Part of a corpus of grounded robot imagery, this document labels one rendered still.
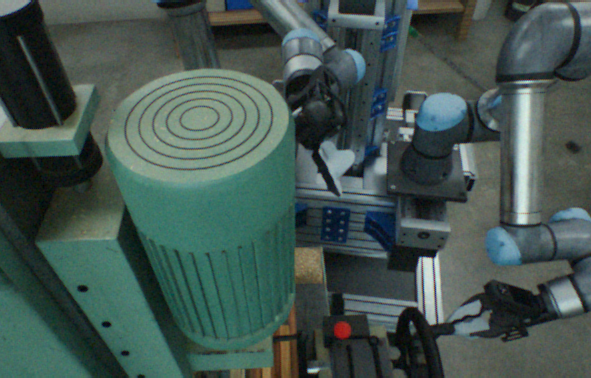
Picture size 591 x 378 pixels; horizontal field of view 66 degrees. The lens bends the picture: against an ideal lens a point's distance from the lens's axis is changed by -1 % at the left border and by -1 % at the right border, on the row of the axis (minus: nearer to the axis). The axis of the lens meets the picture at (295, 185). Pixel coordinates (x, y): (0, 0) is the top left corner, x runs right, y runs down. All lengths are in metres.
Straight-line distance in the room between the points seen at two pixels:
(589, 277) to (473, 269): 1.28
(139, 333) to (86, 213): 0.20
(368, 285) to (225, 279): 1.38
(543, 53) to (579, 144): 2.23
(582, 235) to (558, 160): 1.93
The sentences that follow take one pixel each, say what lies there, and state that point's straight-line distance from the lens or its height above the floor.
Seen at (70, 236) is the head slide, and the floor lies 1.42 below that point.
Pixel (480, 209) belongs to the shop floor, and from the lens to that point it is 2.50.
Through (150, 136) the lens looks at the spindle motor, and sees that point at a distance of 0.43.
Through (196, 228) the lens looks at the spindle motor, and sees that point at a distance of 0.41.
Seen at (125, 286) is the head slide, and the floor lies 1.33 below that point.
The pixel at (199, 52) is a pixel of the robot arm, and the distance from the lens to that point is 1.09.
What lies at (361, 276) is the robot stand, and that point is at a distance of 1.86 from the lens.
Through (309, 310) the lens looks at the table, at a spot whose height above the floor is 0.90.
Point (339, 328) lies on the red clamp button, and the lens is 0.83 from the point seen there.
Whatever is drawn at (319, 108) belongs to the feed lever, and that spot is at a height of 1.41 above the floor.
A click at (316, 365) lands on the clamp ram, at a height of 0.96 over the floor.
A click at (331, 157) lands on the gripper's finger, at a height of 1.27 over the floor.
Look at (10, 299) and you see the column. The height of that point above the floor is 1.38.
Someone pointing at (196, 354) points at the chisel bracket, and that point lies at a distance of 0.78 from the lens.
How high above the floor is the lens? 1.77
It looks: 47 degrees down
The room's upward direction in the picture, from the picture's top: straight up
